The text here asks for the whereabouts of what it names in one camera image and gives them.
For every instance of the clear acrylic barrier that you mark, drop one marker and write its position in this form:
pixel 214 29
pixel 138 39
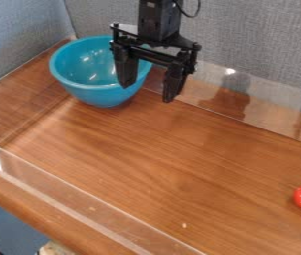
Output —
pixel 87 224
pixel 261 102

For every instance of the clear acrylic back barrier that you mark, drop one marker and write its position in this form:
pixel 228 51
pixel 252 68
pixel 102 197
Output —
pixel 261 102

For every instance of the blue bowl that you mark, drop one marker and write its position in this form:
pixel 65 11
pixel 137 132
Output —
pixel 83 67

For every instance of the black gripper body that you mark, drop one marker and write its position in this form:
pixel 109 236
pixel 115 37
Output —
pixel 154 38

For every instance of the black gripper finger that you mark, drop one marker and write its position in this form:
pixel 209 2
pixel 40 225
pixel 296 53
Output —
pixel 126 64
pixel 174 80

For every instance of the clear acrylic front barrier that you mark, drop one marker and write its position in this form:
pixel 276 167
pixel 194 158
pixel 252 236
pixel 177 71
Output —
pixel 87 224

